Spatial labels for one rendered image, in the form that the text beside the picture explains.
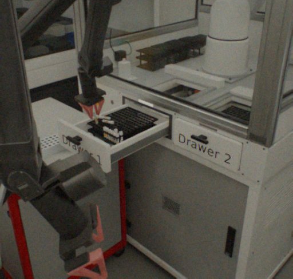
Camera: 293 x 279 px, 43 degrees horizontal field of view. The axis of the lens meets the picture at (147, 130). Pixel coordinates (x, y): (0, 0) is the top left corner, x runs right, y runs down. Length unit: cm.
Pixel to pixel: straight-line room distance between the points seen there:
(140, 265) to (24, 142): 158
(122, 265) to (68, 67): 116
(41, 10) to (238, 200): 94
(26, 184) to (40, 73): 158
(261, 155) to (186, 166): 37
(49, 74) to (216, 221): 123
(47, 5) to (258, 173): 84
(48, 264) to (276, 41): 128
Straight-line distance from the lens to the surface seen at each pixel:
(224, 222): 153
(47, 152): 153
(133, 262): 209
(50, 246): 169
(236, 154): 129
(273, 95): 117
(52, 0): 93
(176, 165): 155
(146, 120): 147
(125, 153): 134
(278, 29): 113
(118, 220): 191
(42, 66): 214
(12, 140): 57
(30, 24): 95
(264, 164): 128
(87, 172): 61
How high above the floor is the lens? 155
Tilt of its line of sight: 28 degrees down
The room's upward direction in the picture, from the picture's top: straight up
